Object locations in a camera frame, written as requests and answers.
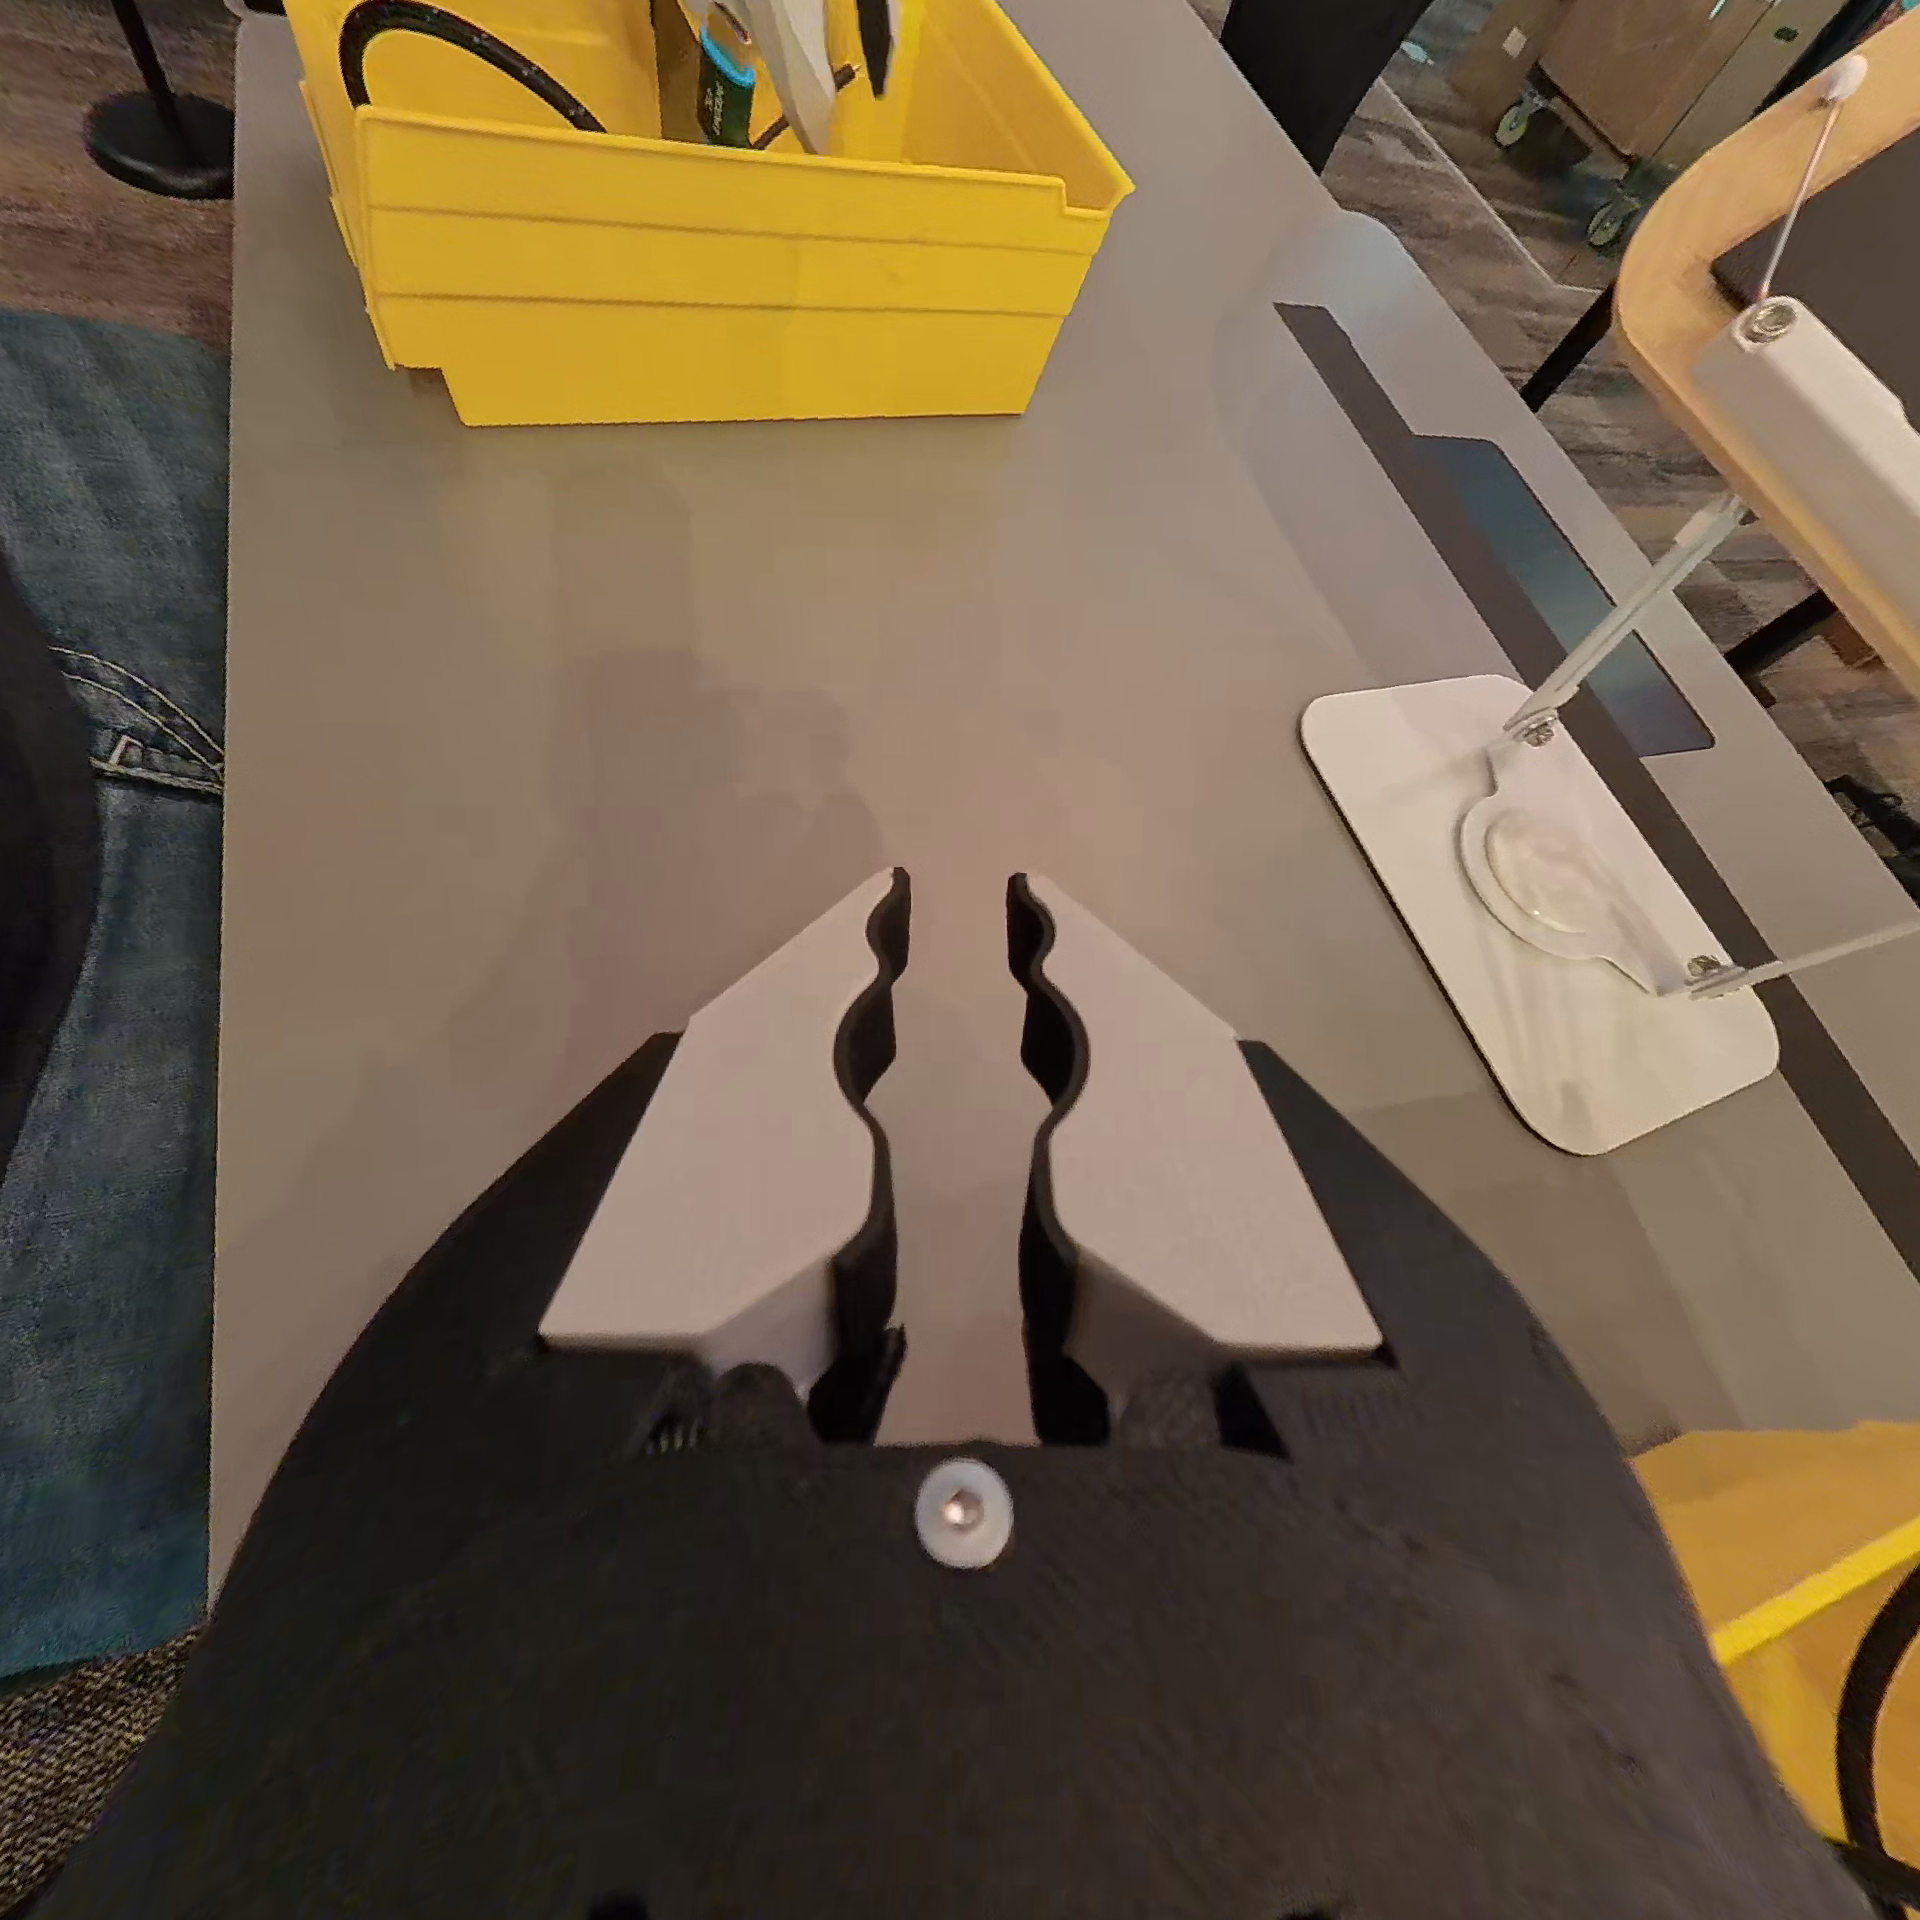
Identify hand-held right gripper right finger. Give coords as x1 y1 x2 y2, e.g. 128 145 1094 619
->
1003 872 1386 1427

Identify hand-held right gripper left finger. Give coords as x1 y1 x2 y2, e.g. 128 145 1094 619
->
536 866 912 1427

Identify thick braided HDMI cable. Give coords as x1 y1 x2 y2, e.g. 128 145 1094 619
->
693 22 756 148

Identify yellow plastic bin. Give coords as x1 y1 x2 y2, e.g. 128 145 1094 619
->
1626 1422 1920 1861
281 0 1134 429

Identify black switch lead cable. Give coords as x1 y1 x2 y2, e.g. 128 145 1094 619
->
337 0 609 137

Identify black standing panel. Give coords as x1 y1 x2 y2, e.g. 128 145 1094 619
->
1218 0 1427 174

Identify white monitor stand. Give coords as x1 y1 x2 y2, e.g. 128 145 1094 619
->
1297 295 1920 1158

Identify person's blue jeans leg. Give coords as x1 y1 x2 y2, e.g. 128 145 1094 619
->
0 306 230 1681

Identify black pole round base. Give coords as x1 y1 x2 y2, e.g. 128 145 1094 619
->
85 0 239 199

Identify cardboard boxes on cart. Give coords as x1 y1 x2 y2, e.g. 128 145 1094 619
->
1445 0 1771 250

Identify black cable loop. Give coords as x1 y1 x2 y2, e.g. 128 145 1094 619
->
1832 1559 1920 1878

